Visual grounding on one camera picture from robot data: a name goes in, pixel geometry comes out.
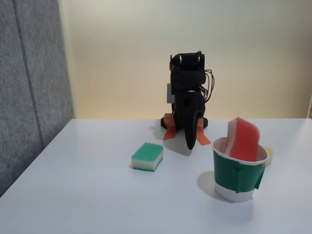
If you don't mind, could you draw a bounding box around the grey felt partition panel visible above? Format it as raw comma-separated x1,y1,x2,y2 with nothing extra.
0,0,75,198

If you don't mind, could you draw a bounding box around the white cup with green tape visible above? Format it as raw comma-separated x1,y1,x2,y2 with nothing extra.
211,136,269,203

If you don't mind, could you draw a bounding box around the black cable bundle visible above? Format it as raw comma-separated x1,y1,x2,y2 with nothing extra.
199,69,216,102

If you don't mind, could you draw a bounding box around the green and white sponge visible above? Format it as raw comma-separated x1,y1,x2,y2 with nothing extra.
131,141,164,173

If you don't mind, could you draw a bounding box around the red and white sponge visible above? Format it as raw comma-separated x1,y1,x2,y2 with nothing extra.
227,117,261,163

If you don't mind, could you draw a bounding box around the small grey box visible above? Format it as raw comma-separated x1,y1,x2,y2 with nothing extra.
166,82,176,104

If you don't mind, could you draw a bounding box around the yellow sponge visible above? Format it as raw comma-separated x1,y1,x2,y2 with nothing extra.
262,145,274,168

